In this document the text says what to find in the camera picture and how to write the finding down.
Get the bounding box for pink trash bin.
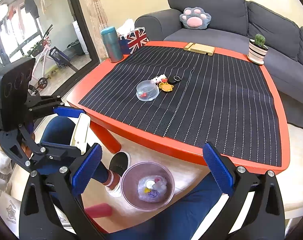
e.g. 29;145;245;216
121;161;175;212

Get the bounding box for black striped table mat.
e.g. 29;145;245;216
79;46;281;166

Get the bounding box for person's blue jeans leg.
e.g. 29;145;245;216
39;116;222;239

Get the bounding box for red coffee table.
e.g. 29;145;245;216
67;41;290;174

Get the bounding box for teal thermos bottle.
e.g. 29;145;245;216
101;27;123;63

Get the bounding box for orange keychain charm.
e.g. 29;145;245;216
158;82;174;92

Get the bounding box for potted cactus striped pot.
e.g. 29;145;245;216
247;34;269;65

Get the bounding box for black slipper with sock foot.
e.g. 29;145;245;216
103;151;131;198

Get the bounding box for pink bicycle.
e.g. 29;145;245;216
28;24;53;95

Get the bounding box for union jack tissue box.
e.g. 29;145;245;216
116;18;149;55

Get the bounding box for clear plastic dome lid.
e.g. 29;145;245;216
136;80;159;101

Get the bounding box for pink pig keychain toy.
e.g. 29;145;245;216
151;74;168;85

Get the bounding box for dark grey sofa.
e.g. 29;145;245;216
135;0;303;128

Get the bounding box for cat paw cushion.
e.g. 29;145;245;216
179;7;212;30

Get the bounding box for wooden phone stand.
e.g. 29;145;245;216
183;42;215;56

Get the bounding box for curtain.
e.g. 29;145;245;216
85;0;108;61

